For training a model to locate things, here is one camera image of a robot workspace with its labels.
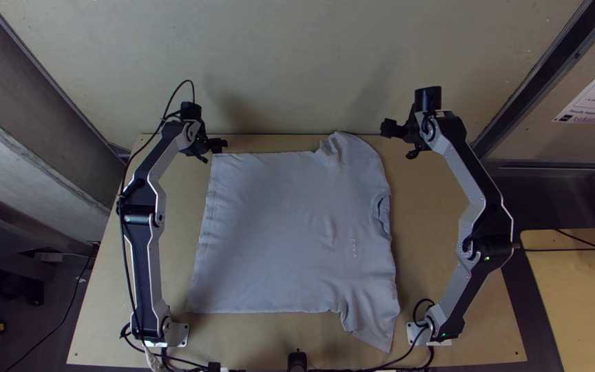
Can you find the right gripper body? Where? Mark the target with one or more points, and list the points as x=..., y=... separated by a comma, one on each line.
x=403, y=131

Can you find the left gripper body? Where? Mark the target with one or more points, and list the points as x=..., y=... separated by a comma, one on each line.
x=209, y=145

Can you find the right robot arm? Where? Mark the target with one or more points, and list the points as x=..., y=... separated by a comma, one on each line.
x=475, y=206

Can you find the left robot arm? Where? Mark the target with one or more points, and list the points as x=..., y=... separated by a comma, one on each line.
x=145, y=243

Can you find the light grey t-shirt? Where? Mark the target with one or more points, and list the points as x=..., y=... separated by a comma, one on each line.
x=297, y=217

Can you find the pale wooden side table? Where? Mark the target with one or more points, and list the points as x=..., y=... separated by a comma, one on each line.
x=576, y=305

